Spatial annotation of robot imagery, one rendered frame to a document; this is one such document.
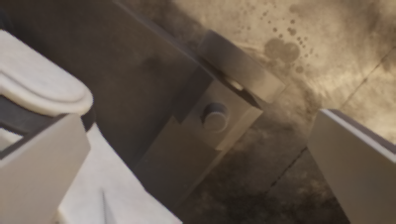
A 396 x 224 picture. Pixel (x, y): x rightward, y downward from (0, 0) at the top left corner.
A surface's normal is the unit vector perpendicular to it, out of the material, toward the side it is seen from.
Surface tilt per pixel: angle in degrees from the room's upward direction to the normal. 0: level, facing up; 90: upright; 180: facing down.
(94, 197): 90
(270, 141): 0
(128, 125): 0
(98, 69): 0
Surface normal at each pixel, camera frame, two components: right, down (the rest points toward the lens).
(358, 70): -0.08, 0.32
